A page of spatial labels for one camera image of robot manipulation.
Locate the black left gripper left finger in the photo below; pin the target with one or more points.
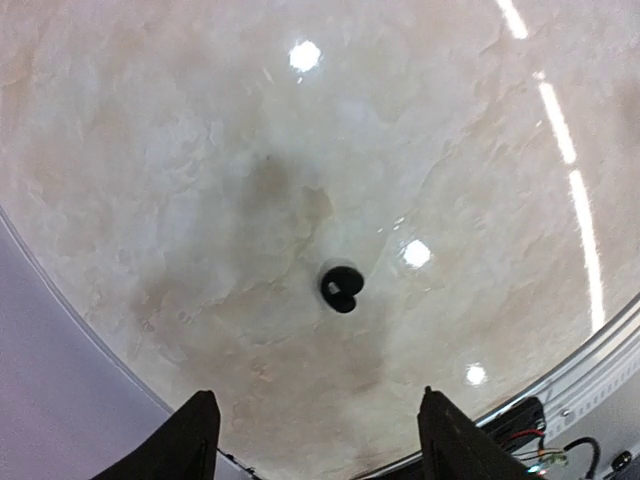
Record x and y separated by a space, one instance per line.
183 447

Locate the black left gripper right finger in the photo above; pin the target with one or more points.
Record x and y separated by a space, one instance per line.
452 447

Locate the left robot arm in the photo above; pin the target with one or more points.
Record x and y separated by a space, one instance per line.
511 446

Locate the black clip earbud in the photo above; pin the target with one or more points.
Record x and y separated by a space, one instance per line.
339 287

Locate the aluminium front rail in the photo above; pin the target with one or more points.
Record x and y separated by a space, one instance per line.
594 393

